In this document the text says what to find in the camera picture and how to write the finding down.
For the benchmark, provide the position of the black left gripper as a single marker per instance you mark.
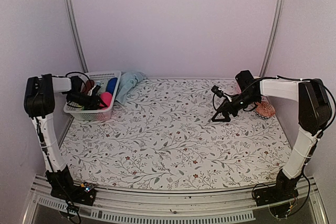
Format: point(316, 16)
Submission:
point(94, 103)

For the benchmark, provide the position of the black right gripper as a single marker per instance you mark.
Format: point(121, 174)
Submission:
point(227, 104)

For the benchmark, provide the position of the pink towel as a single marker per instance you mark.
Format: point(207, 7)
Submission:
point(105, 100)

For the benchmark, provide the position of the light blue towel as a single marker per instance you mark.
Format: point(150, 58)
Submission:
point(128, 81)

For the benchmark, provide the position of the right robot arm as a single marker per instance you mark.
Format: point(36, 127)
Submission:
point(316, 113)

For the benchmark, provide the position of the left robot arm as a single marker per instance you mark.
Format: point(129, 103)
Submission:
point(39, 104)

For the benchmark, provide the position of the white plastic basket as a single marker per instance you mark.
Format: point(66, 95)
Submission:
point(92, 115)

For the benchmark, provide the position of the teal patterned rolled towel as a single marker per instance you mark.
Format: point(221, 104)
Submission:
point(103, 85)

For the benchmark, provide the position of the dark red rolled towel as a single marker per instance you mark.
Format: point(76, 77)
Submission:
point(87, 86)

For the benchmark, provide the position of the blue rolled towel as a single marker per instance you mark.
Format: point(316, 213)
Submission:
point(111, 85)

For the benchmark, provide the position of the floral tablecloth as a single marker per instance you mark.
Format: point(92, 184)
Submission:
point(163, 139)

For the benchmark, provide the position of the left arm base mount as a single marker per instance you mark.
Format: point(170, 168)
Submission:
point(84, 193)

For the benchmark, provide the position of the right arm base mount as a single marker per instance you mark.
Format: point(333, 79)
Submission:
point(270, 195)

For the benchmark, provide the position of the front aluminium rail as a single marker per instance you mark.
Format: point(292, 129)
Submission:
point(125, 205)

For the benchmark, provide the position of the left aluminium post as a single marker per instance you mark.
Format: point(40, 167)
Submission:
point(75, 33)

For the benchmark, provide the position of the aluminium post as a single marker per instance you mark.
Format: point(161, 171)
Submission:
point(272, 37)
point(75, 33)

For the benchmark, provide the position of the right aluminium post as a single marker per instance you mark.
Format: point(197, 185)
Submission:
point(272, 37)

